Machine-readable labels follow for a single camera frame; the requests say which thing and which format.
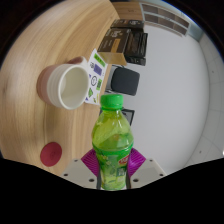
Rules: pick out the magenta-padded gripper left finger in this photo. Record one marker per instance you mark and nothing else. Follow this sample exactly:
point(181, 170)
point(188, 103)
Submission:
point(77, 173)

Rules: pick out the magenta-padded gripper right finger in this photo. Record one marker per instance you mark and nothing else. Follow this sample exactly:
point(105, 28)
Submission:
point(148, 173)

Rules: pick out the green drink bottle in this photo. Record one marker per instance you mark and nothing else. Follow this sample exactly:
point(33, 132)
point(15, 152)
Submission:
point(111, 146)

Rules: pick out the flat round red coaster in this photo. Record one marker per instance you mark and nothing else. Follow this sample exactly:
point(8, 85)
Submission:
point(51, 154)

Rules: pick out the grey mesh office chair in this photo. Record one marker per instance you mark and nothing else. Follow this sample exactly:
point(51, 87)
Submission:
point(130, 116)

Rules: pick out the white and brown ribbed mug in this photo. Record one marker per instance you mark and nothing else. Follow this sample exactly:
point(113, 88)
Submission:
point(56, 85)

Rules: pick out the black office chair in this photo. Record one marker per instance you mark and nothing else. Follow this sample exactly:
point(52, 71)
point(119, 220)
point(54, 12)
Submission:
point(125, 81)

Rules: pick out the white sticker sheet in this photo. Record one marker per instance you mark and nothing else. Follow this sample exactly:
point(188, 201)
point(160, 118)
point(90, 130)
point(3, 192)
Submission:
point(97, 71)

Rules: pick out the black printed carton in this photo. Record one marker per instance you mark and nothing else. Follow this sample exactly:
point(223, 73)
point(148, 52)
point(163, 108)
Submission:
point(137, 46)
point(128, 24)

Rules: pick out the brown and black carton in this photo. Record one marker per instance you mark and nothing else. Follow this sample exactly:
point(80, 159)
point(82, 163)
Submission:
point(113, 43)

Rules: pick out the wooden shelf unit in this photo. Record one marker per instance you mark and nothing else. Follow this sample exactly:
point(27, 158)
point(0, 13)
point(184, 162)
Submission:
point(166, 18)

